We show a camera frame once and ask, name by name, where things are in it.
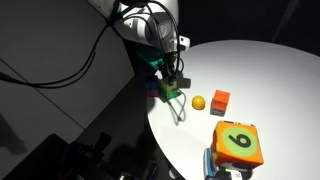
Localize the orange block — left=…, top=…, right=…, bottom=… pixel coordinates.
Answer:
left=212, top=89, right=231, bottom=108

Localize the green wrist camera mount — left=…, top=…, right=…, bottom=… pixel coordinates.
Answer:
left=137, top=48, right=166, bottom=72

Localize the orange soft number cube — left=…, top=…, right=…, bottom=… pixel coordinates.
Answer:
left=210, top=120, right=265, bottom=172

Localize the grey block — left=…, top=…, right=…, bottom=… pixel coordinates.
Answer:
left=210, top=105, right=227, bottom=117

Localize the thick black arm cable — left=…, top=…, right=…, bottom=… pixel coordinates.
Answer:
left=0, top=9, right=116, bottom=89

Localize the blue block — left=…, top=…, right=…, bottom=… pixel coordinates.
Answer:
left=145, top=75, right=160, bottom=91

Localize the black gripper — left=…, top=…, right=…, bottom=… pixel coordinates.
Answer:
left=160, top=49, right=192, bottom=90

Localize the magenta block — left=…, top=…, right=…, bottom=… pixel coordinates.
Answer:
left=146, top=87, right=161, bottom=98

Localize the dark slanted pole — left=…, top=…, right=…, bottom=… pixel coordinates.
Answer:
left=271, top=0, right=301, bottom=44

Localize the yellow half sphere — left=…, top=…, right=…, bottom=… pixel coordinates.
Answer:
left=191, top=95, right=206, bottom=111

